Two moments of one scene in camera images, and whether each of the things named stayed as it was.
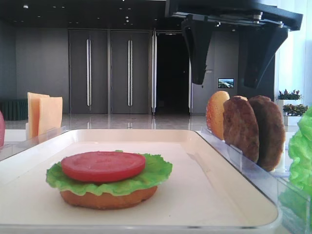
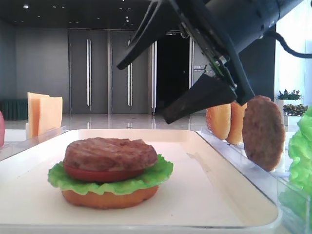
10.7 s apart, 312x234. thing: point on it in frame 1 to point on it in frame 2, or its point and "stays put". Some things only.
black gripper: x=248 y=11 to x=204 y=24
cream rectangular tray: x=204 y=194 stays put
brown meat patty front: x=240 y=126 to x=109 y=155
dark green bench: x=14 y=110 stays put
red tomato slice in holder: x=2 y=130 stays put
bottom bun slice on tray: x=95 y=201 stays put
